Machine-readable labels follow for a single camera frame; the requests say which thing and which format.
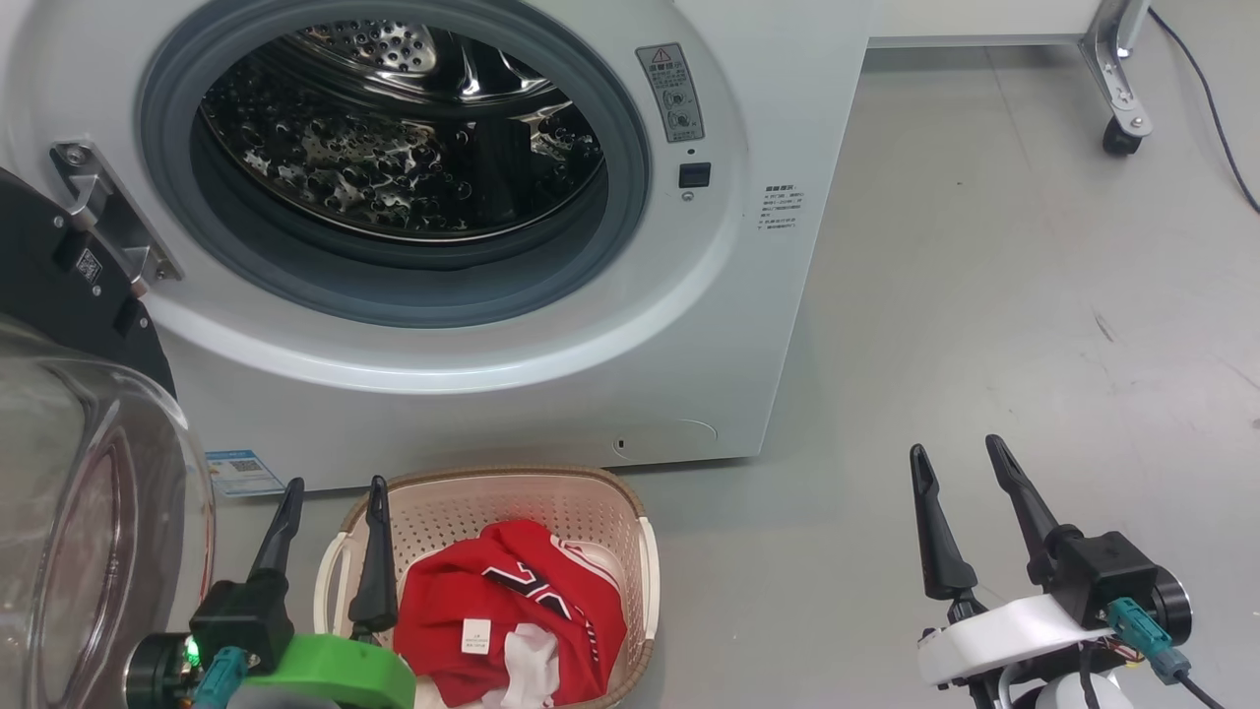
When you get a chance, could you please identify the teal right camera cable connector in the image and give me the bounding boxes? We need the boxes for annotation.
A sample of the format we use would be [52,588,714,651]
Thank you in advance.
[1105,598,1231,709]

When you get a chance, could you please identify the metal leg with caster wheel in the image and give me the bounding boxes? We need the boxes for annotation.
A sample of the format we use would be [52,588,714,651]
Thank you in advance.
[1080,0,1155,157]

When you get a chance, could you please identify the washing machine glass door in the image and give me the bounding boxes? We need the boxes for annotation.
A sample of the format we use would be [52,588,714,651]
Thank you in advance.
[0,167,216,709]

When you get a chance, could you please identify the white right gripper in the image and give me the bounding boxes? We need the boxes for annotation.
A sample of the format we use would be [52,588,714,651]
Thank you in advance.
[909,434,1118,709]

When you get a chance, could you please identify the white cabinet panel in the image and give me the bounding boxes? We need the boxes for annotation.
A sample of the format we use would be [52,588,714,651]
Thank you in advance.
[866,0,1108,48]

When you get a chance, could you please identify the teal camera cable connector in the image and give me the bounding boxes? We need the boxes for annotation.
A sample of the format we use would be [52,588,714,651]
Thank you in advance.
[1105,598,1231,709]
[192,645,249,709]

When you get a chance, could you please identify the black cylindrical left gripper motor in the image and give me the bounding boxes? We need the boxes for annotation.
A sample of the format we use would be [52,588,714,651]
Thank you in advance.
[125,632,203,709]

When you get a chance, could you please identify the metal door hinge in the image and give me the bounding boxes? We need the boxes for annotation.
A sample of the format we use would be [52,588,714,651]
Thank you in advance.
[51,141,185,296]

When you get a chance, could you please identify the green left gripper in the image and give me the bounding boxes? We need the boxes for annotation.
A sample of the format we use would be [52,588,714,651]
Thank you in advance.
[244,476,416,709]

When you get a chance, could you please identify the grey warning sticker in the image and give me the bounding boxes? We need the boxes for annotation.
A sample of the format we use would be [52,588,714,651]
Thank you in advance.
[635,42,705,144]

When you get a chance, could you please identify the white round filter cover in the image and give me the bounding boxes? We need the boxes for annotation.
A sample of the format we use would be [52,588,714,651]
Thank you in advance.
[610,419,720,462]

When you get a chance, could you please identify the blue energy label sticker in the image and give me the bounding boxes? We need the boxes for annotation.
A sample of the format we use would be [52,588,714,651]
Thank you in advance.
[205,450,286,497]

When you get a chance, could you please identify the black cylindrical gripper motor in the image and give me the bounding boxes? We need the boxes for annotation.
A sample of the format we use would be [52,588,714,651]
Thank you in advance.
[1150,566,1195,643]
[125,632,203,709]

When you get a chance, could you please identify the stainless steel washing machine drum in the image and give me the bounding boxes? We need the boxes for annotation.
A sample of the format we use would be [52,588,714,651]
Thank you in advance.
[200,20,606,242]

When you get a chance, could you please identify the small black text sticker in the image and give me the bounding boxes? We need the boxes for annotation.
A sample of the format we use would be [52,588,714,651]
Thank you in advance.
[758,184,803,232]

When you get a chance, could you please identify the teal left camera cable connector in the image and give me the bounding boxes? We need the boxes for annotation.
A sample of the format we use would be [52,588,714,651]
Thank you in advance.
[192,645,249,709]

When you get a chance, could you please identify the white front-load washing machine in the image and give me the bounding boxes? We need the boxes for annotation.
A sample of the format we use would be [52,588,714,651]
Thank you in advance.
[0,0,875,493]

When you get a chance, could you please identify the thin black floor cable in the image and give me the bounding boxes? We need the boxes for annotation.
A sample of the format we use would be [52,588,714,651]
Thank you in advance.
[1147,8,1260,214]

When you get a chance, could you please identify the black cylindrical right gripper motor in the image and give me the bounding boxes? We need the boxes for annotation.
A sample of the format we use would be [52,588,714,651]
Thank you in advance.
[1150,566,1195,643]

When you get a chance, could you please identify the cream perforated laundry basket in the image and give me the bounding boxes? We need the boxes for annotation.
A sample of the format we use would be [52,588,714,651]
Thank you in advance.
[315,467,661,709]

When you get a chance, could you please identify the red and white jersey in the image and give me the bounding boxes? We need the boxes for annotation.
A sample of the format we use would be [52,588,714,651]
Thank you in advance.
[394,519,628,708]

